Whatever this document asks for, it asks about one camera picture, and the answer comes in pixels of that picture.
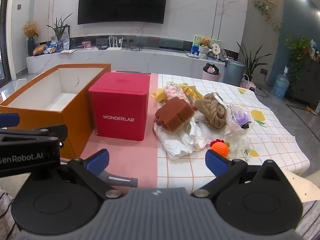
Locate brown braided plush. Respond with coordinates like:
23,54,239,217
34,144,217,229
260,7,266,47
194,93,228,130

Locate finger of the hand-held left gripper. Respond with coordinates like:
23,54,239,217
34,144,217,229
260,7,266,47
0,113,68,143

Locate green leafy plant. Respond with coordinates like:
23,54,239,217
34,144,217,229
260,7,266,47
46,13,73,47

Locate pink watering can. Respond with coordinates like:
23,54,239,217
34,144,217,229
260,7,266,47
240,74,257,93

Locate white router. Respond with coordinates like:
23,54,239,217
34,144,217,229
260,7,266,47
107,36,124,51

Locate hanging vine plant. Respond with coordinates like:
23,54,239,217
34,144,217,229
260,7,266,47
253,0,282,33

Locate brown sponge block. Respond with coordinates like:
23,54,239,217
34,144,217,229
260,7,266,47
154,97,196,133

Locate yellow cloth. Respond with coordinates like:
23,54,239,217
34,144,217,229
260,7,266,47
149,88,167,103

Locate orange crochet ball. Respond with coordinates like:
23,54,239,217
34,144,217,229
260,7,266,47
210,139,230,158

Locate long-leaf potted plant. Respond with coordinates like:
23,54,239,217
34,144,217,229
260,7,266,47
236,41,273,83

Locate black wall television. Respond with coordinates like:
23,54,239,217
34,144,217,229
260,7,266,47
77,0,169,25

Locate white marble TV counter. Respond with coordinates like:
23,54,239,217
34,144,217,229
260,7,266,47
26,47,239,81

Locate checked lemon tablecloth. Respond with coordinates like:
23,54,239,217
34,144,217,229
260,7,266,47
157,73,310,189

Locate blue water bottle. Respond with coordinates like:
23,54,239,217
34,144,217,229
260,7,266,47
271,66,290,100

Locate pink white knitted pouch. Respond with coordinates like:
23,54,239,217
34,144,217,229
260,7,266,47
164,81,191,103

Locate grey lidded bin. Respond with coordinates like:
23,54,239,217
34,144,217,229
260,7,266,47
224,59,246,87

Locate white plastic bag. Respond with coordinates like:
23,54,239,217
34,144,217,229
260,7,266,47
153,117,211,160

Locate brown bread loaf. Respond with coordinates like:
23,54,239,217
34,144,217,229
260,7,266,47
32,44,48,56

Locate red square box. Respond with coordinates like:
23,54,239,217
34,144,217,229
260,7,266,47
88,72,151,142

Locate dried yellow flowers in vase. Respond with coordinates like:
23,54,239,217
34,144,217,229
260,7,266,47
22,21,40,57

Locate beige dotted sheet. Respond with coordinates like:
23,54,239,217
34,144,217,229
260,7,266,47
284,171,318,203

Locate pink bin with black bag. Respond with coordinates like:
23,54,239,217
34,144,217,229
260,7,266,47
202,63,222,82

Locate orange cardboard box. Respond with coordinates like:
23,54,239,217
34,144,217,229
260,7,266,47
0,64,112,158

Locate bushy green plant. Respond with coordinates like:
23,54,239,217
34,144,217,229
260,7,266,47
285,36,312,90

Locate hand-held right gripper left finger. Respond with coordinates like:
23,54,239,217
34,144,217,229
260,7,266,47
61,149,127,200

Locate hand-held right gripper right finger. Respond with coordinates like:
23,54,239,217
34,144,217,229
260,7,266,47
190,150,288,198

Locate yellow snack packet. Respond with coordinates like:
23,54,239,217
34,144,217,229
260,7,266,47
179,83,204,103

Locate striped grey cloth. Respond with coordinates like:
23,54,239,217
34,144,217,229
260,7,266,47
0,184,320,240

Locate purple flower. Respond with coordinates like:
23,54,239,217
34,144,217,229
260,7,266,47
223,103,256,156

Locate blue white snack bags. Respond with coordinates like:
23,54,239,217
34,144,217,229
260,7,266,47
44,34,70,54

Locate dark cabinet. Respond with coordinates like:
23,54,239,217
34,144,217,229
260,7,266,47
287,54,320,107

